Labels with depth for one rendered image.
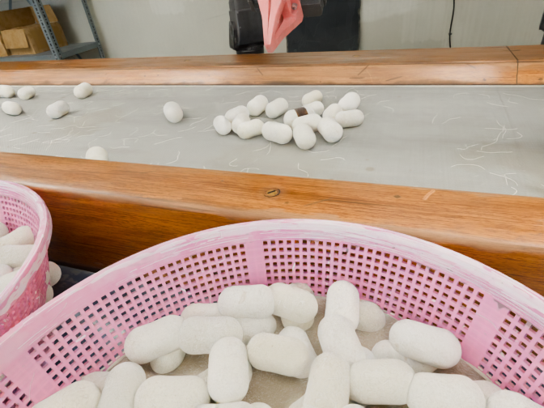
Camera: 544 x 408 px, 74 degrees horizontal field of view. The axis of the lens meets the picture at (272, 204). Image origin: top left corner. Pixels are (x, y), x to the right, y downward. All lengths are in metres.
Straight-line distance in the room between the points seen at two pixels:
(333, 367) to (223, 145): 0.27
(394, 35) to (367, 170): 2.14
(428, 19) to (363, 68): 1.89
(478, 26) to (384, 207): 2.29
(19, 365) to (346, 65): 0.50
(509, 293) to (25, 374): 0.22
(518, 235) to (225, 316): 0.16
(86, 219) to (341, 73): 0.40
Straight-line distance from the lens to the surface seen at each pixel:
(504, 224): 0.23
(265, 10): 0.47
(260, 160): 0.35
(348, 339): 0.19
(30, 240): 0.34
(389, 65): 0.56
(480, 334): 0.20
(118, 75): 0.75
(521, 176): 0.34
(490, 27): 2.51
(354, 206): 0.23
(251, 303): 0.20
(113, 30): 3.00
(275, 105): 0.44
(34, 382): 0.21
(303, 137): 0.35
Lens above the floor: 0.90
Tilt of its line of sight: 34 degrees down
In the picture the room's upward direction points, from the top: 7 degrees counter-clockwise
